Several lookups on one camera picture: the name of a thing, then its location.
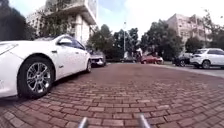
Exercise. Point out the white car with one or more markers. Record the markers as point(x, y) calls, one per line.
point(66, 56)
point(210, 58)

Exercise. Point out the row of trees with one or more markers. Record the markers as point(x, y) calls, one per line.
point(160, 40)

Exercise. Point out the beige building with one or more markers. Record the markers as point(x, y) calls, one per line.
point(186, 28)

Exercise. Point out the robot's own part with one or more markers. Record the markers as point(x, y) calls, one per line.
point(83, 122)
point(144, 121)

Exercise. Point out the dark car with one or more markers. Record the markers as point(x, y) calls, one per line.
point(181, 60)

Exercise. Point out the pale building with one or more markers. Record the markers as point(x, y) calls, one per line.
point(83, 30)

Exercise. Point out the silver car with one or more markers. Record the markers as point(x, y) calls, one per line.
point(98, 60)

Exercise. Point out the large dark tree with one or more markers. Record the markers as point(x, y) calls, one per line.
point(10, 26)

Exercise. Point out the red car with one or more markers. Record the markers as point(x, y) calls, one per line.
point(150, 60)

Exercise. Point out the vehicle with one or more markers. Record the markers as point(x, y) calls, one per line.
point(128, 60)

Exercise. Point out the red brick path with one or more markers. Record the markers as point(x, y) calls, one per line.
point(126, 93)

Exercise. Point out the pole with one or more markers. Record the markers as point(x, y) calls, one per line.
point(124, 40)

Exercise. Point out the grey road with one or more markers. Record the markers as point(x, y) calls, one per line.
point(213, 71)

